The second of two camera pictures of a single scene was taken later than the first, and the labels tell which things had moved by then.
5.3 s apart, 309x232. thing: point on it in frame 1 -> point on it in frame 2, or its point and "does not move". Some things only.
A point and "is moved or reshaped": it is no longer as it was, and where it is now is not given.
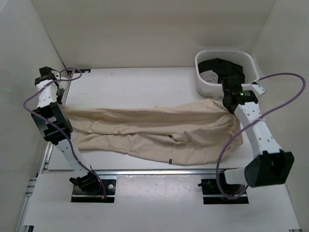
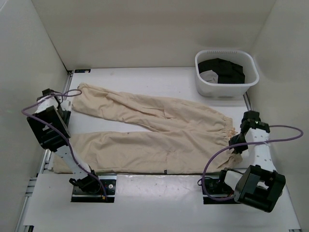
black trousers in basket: x=222 y=67 does not move
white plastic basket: x=245 y=58 does not move
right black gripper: x=230 y=111 -> x=239 y=150
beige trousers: x=175 y=133 is moved or reshaped
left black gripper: x=62 y=91 -> x=67 y=117
